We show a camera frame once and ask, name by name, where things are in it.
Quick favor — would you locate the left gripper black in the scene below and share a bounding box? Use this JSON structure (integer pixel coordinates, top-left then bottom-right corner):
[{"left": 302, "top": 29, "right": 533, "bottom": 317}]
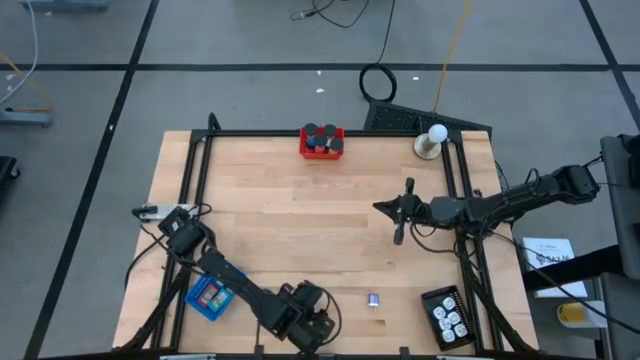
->
[{"left": 279, "top": 280, "right": 337, "bottom": 354}]

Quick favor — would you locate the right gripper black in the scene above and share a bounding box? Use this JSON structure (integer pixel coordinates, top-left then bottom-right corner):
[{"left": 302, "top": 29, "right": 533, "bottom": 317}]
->
[{"left": 372, "top": 176, "right": 432, "bottom": 247}]

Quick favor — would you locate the black perforated mat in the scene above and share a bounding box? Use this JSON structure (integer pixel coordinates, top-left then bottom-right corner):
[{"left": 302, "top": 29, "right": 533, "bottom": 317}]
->
[{"left": 363, "top": 98, "right": 494, "bottom": 135}]

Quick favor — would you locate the white bulb on brass stand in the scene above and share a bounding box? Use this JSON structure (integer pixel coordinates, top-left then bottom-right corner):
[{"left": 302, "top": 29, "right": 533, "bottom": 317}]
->
[{"left": 413, "top": 123, "right": 450, "bottom": 161}]

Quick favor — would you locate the red plastic basket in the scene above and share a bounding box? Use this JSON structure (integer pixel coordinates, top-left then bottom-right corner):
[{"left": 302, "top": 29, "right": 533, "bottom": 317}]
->
[{"left": 298, "top": 125, "right": 346, "bottom": 161}]

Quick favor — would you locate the black plastic basket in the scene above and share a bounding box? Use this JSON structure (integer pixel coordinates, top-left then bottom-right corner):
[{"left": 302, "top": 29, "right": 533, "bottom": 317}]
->
[{"left": 420, "top": 284, "right": 477, "bottom": 352}]

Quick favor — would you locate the blue plastic basket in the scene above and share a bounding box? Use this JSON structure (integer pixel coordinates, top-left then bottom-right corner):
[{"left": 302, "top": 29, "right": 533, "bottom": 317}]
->
[{"left": 184, "top": 272, "right": 237, "bottom": 322}]

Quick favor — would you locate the white booklet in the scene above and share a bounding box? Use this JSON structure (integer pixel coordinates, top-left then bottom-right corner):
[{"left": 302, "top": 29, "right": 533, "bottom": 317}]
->
[{"left": 521, "top": 236, "right": 590, "bottom": 300}]

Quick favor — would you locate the black bar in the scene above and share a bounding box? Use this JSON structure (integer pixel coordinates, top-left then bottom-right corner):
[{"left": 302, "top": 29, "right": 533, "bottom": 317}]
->
[{"left": 521, "top": 243, "right": 625, "bottom": 292}]

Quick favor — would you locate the grey cart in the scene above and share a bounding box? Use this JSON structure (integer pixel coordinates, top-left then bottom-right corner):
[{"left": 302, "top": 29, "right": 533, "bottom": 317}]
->
[{"left": 598, "top": 132, "right": 640, "bottom": 360}]

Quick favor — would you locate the black chair base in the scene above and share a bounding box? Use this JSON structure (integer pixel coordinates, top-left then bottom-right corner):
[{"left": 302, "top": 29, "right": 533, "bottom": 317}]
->
[{"left": 0, "top": 155, "right": 22, "bottom": 197}]

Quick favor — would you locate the grey desk foot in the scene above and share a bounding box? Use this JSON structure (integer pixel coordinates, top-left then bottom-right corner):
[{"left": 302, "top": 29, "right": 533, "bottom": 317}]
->
[
  {"left": 0, "top": 108, "right": 55, "bottom": 129},
  {"left": 18, "top": 0, "right": 110, "bottom": 13}
]

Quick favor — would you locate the black coiled cable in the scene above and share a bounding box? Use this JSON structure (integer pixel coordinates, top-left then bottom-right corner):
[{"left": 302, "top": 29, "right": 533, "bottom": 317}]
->
[{"left": 358, "top": 0, "right": 399, "bottom": 104}]

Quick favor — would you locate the black aluminium table frame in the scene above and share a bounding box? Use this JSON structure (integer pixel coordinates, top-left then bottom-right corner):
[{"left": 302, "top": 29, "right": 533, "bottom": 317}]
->
[{"left": 117, "top": 112, "right": 541, "bottom": 360}]

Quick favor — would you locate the yellow hanging cable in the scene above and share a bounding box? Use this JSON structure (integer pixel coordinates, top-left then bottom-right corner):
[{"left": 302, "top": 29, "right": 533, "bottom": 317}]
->
[{"left": 432, "top": 0, "right": 474, "bottom": 114}]

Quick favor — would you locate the silver mounting bracket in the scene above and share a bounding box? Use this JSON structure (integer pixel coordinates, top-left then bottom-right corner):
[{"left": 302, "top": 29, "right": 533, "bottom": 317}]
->
[{"left": 132, "top": 202, "right": 197, "bottom": 222}]

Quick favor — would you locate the black floor cable with plug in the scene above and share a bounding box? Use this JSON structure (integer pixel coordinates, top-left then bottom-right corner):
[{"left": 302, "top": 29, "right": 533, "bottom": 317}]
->
[{"left": 289, "top": 0, "right": 372, "bottom": 30}]

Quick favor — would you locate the white floor cable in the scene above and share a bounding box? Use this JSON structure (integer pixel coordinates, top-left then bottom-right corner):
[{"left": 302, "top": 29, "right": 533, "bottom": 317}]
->
[{"left": 0, "top": 0, "right": 40, "bottom": 106}]

